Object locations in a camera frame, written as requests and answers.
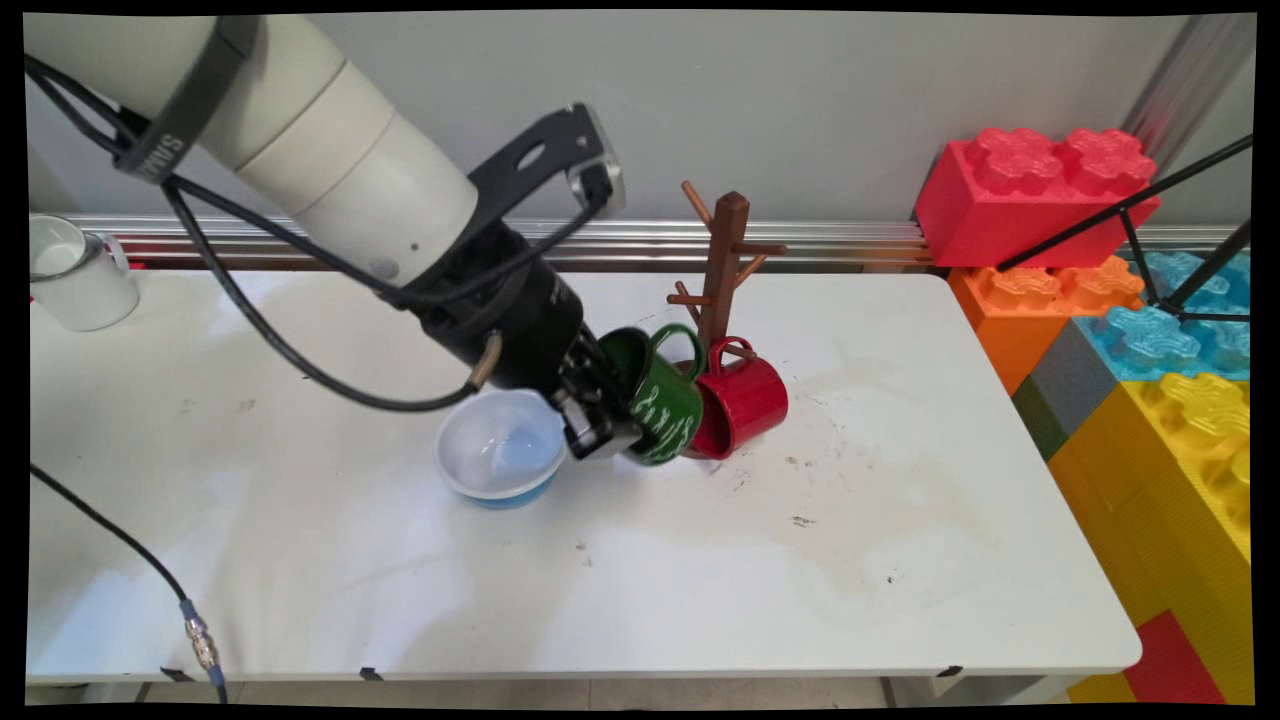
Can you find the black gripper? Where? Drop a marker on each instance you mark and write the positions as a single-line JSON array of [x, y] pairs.
[[520, 320]]

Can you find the green enamel mug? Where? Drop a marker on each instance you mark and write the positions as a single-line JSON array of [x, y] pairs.
[[670, 400]]

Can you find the white bowl with blue outside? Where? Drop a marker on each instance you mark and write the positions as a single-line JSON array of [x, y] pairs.
[[490, 450]]

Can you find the red enamel mug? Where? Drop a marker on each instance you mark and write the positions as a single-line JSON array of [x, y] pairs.
[[750, 400]]

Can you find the brown wooden mug tree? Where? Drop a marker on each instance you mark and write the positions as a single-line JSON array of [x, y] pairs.
[[728, 260]]

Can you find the orange giant toy brick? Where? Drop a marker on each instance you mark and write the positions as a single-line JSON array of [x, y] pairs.
[[1010, 310]]

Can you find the dark green giant toy brick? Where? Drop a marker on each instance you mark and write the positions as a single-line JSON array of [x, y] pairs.
[[1040, 420]]

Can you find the red giant toy brick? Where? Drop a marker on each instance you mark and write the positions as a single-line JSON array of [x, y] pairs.
[[1000, 200]]

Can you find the grey giant toy brick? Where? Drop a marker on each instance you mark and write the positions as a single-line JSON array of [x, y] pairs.
[[1075, 385]]

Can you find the black tripod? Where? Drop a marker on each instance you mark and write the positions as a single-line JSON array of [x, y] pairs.
[[1060, 239]]

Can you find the white enamel mug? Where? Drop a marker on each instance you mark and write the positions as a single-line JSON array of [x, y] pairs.
[[90, 295]]

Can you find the light blue giant toy brick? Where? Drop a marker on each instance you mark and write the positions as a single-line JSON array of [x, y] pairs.
[[1150, 340]]

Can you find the yellow giant toy brick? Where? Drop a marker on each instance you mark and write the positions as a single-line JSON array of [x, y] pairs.
[[1150, 480]]

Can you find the small red toy brick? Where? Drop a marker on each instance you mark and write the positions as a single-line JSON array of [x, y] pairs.
[[1170, 660]]

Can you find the black camera mounting bracket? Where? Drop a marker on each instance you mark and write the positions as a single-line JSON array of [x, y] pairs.
[[500, 180]]

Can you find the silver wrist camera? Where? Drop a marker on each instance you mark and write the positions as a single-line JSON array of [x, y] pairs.
[[612, 150]]

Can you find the aluminium rail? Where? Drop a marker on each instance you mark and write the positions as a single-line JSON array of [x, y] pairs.
[[850, 245]]

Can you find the aluminium post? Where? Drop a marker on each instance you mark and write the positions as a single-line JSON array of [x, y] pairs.
[[1190, 80]]

